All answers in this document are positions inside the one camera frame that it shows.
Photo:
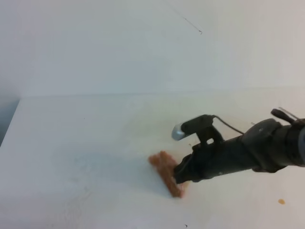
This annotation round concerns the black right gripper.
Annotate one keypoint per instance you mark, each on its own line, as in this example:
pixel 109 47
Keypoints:
pixel 209 161

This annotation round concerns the pink rag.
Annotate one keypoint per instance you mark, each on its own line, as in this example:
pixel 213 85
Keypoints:
pixel 164 164

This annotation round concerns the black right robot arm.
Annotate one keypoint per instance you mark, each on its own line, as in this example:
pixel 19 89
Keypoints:
pixel 268 146

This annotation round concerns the small brown coffee drop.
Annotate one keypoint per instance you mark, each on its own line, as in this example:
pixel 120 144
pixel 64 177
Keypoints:
pixel 281 201

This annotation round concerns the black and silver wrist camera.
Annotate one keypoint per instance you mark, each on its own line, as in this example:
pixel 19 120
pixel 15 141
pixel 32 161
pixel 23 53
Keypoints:
pixel 202 126

